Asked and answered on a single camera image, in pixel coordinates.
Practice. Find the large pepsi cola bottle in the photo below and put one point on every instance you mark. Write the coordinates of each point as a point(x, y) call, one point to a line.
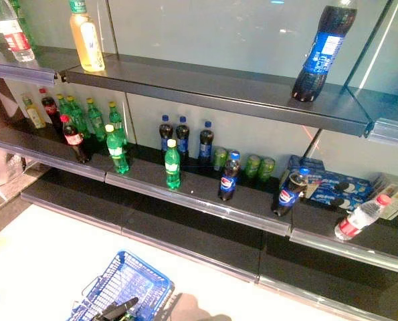
point(322, 57)

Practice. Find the dark metal base shelf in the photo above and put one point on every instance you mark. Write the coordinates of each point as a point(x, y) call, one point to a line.
point(218, 247)

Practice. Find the small yellow juice bottle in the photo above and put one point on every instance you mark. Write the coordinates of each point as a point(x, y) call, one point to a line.
point(34, 115)

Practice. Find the water bottle red cap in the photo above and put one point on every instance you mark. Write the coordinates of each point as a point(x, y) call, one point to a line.
point(359, 219)

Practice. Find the green sprite bottle yellow cap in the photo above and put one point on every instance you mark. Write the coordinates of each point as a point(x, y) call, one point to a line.
point(117, 152)
point(96, 120)
point(172, 167)
point(62, 105)
point(77, 117)
point(115, 115)

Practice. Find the pepsi bottle blue cap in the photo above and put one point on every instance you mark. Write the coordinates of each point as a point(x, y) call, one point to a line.
point(182, 137)
point(206, 140)
point(228, 180)
point(165, 132)
point(290, 194)

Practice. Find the coca cola bottle red cap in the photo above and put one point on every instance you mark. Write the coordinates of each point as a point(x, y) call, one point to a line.
point(74, 138)
point(51, 108)

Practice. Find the blue oreo cookie box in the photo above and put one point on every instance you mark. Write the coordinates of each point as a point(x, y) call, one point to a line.
point(332, 200)
point(349, 185)
point(307, 164)

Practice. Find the yellow tea bottle green cap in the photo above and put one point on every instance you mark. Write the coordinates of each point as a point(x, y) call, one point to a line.
point(86, 40)

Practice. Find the grey white carton box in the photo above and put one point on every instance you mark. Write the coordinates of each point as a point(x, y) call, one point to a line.
point(397, 194)

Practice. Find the robot left hand dark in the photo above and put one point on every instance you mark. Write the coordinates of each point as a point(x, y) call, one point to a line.
point(120, 307)

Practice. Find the dark metal shelf board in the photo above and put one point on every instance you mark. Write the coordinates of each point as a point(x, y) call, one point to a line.
point(202, 197)
point(41, 150)
point(202, 90)
point(392, 123)
point(21, 68)
point(379, 247)

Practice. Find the large water bottle red label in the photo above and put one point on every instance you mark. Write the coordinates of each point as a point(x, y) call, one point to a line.
point(13, 36)

